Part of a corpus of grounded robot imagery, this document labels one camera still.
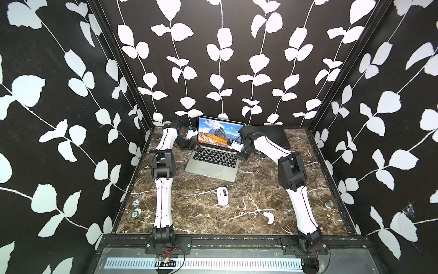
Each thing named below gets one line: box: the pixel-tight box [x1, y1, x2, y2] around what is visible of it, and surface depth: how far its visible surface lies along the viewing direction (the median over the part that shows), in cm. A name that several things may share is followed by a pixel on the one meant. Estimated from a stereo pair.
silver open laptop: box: [184, 115, 246, 183], surface depth 106 cm
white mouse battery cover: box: [262, 211, 275, 225], surface depth 84 cm
